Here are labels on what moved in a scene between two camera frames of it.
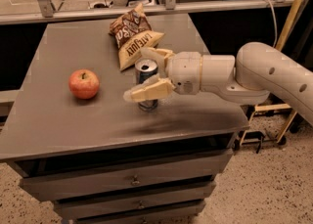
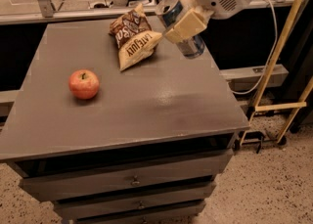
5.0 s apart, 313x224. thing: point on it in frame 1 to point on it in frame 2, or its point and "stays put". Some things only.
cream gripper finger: [156, 87] to [193, 22]
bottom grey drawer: [167, 215] stays put
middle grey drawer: [162, 197] stays put
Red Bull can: [147, 68] to [169, 9]
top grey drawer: [50, 187] stays put
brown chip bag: [129, 24] stays put
